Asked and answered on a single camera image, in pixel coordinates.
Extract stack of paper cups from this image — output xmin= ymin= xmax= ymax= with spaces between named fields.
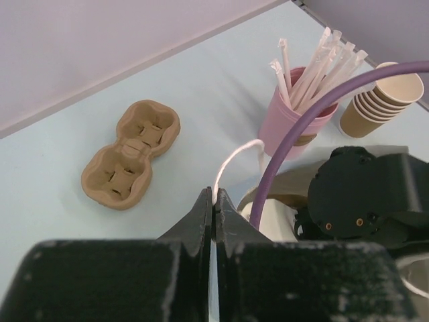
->
xmin=339 ymin=73 xmax=424 ymax=138

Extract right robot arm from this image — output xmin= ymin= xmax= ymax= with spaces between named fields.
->
xmin=294 ymin=147 xmax=428 ymax=249

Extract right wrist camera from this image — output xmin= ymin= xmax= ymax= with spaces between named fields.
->
xmin=237 ymin=197 xmax=299 ymax=242

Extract stacked brown pulp carriers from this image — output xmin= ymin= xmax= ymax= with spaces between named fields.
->
xmin=81 ymin=100 xmax=180 ymax=211

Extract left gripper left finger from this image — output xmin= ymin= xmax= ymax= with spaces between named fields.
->
xmin=8 ymin=188 xmax=212 ymax=321

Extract light blue paper bag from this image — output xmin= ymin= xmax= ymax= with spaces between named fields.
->
xmin=208 ymin=147 xmax=333 ymax=321

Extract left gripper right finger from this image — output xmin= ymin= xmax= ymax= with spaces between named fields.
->
xmin=216 ymin=190 xmax=414 ymax=321

